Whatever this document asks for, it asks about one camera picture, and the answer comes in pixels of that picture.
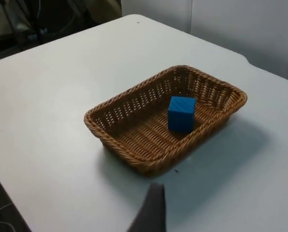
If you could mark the brown wicker basket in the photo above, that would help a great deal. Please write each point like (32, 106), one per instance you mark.
(139, 135)

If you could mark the blue cube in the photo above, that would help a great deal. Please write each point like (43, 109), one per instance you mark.
(181, 114)

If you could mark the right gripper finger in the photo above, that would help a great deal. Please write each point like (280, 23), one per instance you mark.
(151, 212)

